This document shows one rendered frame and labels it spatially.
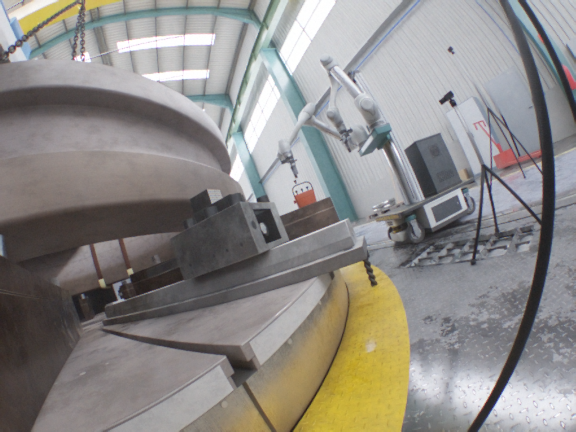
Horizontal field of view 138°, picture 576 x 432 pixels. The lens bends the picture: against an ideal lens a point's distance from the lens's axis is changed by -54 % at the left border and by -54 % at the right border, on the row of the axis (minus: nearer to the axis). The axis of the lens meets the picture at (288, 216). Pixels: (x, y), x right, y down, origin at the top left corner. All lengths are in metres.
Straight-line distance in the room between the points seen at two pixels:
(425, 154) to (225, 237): 1.88
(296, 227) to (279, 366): 1.66
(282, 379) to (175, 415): 0.31
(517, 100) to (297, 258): 6.98
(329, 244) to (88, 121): 1.34
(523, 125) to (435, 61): 3.19
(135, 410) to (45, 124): 1.28
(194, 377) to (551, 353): 0.76
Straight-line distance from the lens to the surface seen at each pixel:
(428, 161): 2.31
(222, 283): 1.14
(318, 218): 2.19
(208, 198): 1.16
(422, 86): 8.38
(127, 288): 4.27
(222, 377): 0.49
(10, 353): 0.65
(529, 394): 0.62
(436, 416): 0.61
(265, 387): 0.61
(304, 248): 0.93
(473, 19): 8.05
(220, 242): 0.99
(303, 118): 2.51
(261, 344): 0.56
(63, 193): 1.05
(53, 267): 5.59
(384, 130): 2.16
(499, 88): 7.44
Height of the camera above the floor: 0.48
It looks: 5 degrees up
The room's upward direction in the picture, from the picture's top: 22 degrees counter-clockwise
